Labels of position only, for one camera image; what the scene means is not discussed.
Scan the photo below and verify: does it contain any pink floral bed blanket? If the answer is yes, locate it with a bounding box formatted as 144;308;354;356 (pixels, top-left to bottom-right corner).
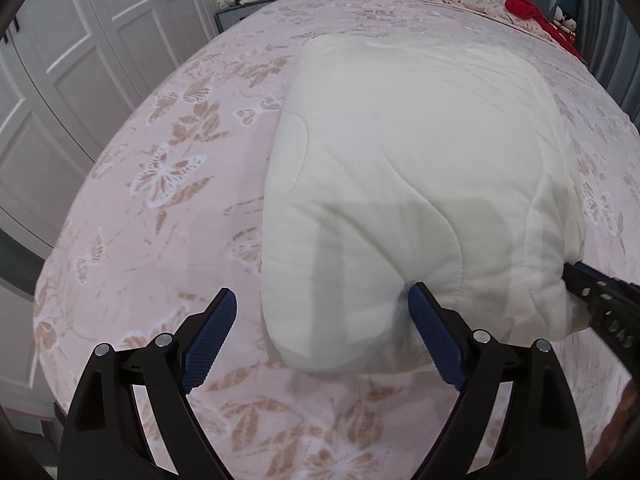
32;0;640;480

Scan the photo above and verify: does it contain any white panelled wardrobe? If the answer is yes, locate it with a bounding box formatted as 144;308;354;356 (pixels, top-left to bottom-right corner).
0;0;232;436

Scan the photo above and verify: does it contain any grey-blue curtain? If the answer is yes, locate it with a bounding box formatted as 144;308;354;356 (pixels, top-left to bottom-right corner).
575;0;640;133

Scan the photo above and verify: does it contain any dark nightstand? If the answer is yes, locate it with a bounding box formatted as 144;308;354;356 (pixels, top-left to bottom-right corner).
215;0;283;37

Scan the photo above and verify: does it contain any cream quilted garment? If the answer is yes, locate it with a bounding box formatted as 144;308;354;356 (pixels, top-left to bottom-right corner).
260;34;587;375

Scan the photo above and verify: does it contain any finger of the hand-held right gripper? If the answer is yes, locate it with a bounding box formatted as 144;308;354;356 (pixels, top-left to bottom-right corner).
561;260;640;362

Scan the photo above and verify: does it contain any red plush toy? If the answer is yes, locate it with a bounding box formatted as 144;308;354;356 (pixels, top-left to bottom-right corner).
496;0;587;63

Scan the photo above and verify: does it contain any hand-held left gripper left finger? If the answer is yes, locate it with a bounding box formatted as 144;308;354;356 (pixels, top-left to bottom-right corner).
57;287;238;480

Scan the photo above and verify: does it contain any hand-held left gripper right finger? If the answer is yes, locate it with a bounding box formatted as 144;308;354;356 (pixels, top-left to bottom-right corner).
407;281;586;480

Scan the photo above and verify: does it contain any small white doll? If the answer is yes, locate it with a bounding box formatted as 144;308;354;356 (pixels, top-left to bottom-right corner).
550;5;580;45

